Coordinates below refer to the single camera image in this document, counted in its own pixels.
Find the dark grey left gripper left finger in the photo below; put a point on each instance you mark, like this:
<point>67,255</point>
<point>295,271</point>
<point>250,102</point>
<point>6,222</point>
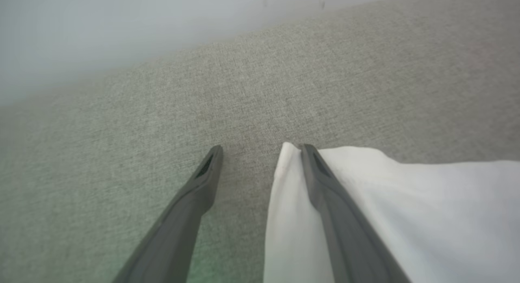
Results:
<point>183,226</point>

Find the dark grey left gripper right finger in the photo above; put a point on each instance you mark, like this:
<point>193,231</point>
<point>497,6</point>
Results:
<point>345,234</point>

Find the red shirt with white sleeves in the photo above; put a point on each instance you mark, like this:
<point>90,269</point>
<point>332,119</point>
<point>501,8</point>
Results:
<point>426,218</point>

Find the grey fabric sofa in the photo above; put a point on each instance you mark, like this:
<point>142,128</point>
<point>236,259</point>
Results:
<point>162,104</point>

